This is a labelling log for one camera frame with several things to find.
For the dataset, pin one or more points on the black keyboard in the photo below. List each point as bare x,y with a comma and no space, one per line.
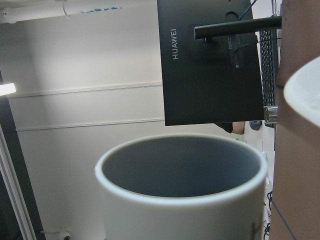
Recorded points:
269,65

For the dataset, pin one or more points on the white mug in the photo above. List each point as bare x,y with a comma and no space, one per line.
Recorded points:
182,187

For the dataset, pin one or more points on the seated person black shirt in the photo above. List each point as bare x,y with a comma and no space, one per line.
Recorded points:
233,127

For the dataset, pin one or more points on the white bowl container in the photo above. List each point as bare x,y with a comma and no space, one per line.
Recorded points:
302,91

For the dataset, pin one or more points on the black monitor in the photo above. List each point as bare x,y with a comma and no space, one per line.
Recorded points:
209,61

